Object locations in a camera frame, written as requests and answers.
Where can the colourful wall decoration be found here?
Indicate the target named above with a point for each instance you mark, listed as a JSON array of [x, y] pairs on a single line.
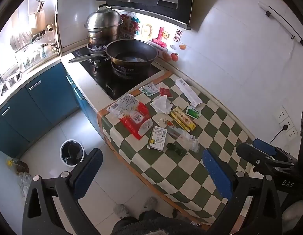
[[130, 24]]

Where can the small green white box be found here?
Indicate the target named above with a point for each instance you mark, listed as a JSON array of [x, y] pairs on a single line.
[[193, 112]]

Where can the person's legs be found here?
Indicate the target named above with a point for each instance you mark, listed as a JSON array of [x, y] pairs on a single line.
[[151, 225]]

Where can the black gas stove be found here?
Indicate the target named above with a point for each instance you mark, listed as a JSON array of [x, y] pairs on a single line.
[[102, 80]]

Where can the clear bag of vegetables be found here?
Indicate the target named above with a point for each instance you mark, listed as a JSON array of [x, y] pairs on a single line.
[[24, 184]]

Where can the red white plastic package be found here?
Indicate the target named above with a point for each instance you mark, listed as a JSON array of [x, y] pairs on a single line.
[[135, 121]]

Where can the clear plastic wrapper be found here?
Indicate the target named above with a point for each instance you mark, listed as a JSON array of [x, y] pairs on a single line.
[[184, 138]]

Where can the white wall light tube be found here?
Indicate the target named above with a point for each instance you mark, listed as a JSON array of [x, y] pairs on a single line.
[[281, 20]]

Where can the dish rack with bowls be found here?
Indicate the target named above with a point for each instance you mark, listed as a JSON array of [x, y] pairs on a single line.
[[34, 51]]

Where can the yellow framed wall decoration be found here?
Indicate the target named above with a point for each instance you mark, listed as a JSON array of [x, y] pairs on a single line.
[[146, 30]]

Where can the small red sachet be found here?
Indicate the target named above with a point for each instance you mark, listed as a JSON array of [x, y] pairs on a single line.
[[164, 91]]

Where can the utensil holder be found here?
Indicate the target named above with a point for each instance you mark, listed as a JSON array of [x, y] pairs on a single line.
[[37, 19]]

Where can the pink wall figure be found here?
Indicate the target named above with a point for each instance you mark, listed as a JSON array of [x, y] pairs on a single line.
[[160, 39]]

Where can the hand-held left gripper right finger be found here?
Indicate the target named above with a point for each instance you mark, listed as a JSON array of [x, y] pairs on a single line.
[[217, 176]]

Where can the small scattered scraps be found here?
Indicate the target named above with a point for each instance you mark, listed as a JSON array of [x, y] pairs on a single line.
[[164, 121]]

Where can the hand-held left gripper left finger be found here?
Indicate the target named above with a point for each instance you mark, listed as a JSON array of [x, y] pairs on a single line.
[[89, 173]]

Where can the white medicine box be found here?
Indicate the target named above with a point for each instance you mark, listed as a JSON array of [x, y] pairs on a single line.
[[158, 137]]

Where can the cooking oil bottle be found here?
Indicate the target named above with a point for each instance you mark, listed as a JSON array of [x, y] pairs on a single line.
[[18, 167]]

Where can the green white checkered tablecloth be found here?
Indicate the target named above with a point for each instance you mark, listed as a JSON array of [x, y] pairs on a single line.
[[215, 117]]

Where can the steel sink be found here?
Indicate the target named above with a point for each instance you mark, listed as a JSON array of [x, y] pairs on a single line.
[[7, 83]]

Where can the blue base cabinet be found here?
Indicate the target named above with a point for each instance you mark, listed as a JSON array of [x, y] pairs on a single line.
[[31, 107], [86, 105]]

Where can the long white box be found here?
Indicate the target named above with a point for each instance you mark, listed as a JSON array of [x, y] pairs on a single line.
[[189, 93]]

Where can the clear plastic bag white label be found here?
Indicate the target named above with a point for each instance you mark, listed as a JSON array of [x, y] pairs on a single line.
[[124, 102]]

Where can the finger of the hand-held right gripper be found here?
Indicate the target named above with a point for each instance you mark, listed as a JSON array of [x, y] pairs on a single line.
[[264, 145], [254, 155]]

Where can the yellow flat box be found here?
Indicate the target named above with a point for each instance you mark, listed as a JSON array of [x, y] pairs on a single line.
[[182, 118]]

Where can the white crumpled tissue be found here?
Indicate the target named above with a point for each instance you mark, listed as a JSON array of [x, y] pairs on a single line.
[[162, 104]]

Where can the white wall socket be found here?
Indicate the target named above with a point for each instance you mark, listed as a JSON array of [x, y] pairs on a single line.
[[281, 113], [283, 123], [292, 132]]

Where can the white round trash bin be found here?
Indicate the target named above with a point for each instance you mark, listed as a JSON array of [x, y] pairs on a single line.
[[65, 155]]

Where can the grey slipper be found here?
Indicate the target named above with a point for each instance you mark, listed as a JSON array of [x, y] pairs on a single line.
[[150, 203], [122, 211]]

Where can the steel steamer pot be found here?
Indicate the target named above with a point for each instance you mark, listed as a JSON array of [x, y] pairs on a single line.
[[103, 22]]

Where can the person's right forearm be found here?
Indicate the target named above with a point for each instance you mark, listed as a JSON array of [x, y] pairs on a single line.
[[297, 215]]

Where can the green white sachet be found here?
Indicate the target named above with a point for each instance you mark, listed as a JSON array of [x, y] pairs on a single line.
[[149, 89]]

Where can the red character wall sticker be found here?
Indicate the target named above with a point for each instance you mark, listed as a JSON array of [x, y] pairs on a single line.
[[178, 35]]

